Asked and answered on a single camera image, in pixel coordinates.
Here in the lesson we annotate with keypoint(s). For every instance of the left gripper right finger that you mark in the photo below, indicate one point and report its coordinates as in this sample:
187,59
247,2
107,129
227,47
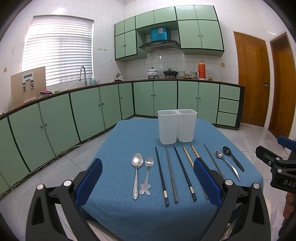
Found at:
241,211

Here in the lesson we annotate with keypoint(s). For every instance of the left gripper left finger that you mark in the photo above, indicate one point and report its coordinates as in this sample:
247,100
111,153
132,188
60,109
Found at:
43,222

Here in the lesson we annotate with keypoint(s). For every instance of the black chopstick gold band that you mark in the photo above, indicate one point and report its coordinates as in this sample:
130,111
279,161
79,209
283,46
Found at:
162,179
186,176

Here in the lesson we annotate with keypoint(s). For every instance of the black plastic spoon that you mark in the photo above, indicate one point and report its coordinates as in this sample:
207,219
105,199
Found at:
228,152

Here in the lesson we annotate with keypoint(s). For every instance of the slim silver spoon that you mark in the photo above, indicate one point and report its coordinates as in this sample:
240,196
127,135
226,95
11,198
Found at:
221,156

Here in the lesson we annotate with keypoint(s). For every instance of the grey metal chopstick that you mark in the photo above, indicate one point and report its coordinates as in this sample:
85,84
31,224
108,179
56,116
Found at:
172,177

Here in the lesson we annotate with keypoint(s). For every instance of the small silver flower-handle spoon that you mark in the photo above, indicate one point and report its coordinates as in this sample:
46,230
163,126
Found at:
149,162

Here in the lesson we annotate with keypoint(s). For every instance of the large silver spoon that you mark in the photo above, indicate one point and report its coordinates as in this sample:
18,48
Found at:
137,162

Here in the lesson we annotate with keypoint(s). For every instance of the green lower kitchen cabinets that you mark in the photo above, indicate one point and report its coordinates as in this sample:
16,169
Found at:
37,132

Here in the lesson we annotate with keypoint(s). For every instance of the person's right hand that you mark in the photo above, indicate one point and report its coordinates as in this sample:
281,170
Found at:
289,205

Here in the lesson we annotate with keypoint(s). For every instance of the wooden door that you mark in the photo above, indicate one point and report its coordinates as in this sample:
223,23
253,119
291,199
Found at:
283,109
254,75

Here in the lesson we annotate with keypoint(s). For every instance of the blue tablecloth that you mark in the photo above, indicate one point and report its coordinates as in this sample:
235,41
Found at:
148,218

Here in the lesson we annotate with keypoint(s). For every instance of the white double utensil holder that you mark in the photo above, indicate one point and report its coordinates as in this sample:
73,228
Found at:
176,124

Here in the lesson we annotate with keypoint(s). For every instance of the small glass jar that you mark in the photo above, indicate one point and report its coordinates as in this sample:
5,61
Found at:
210,77

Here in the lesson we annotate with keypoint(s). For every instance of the pink cloth on counter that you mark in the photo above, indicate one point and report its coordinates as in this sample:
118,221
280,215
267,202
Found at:
46,93

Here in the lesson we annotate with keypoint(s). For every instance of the patterned ceramic jar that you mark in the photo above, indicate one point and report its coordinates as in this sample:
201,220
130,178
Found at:
193,74
181,73

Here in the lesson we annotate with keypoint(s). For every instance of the orange thermos flask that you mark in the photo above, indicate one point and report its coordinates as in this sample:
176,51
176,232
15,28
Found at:
202,70

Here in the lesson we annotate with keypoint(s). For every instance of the cardboard box with label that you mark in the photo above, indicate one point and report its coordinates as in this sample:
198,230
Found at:
27,86

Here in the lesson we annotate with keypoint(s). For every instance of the black wok with lid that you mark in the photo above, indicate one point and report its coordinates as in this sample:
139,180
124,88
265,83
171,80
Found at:
170,73

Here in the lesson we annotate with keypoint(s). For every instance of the small kettle on counter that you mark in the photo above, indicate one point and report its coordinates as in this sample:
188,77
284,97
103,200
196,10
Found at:
117,77

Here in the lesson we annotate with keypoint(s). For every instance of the black range hood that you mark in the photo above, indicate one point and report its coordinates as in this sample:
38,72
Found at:
161,45

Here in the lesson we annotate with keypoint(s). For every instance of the white window blinds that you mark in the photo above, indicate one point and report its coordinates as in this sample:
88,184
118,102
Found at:
61,44

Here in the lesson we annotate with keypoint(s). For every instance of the blue box above hood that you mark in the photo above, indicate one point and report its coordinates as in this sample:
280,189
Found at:
158,34

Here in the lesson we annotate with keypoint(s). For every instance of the green upper wall cabinets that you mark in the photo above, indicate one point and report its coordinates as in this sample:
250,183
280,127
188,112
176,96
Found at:
195,27

